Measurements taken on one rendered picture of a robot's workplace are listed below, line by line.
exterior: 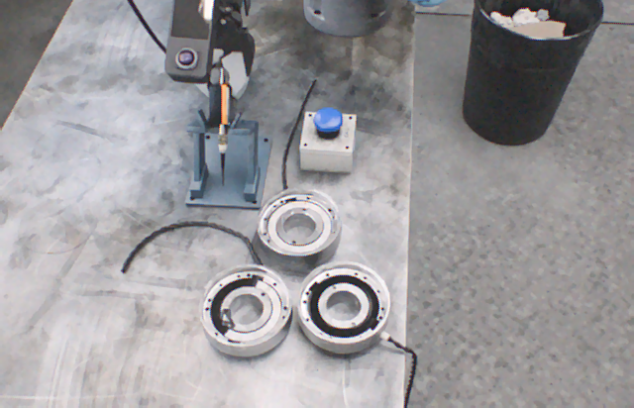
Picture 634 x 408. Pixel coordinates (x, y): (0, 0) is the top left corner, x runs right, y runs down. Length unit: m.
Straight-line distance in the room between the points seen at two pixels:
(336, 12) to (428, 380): 0.91
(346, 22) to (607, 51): 1.55
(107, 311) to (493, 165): 1.43
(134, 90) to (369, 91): 0.36
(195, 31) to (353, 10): 0.44
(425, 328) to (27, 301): 1.07
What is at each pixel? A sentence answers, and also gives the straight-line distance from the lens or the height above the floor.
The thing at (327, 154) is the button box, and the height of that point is 0.84.
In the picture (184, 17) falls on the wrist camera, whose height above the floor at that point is 1.08.
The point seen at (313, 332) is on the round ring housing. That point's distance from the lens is 0.75.
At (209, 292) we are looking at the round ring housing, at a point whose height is 0.83.
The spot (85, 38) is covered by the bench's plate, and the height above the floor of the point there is 0.80.
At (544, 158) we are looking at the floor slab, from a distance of 2.11.
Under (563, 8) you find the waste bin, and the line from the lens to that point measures 2.10.
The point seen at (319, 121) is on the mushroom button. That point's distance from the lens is 0.89.
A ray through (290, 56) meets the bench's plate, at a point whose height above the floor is 0.80.
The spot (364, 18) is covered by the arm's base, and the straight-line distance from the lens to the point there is 1.13.
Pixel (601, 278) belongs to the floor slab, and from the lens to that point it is 1.90.
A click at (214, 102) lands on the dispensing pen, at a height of 0.93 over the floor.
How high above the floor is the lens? 1.51
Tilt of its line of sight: 52 degrees down
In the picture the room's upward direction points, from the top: 1 degrees counter-clockwise
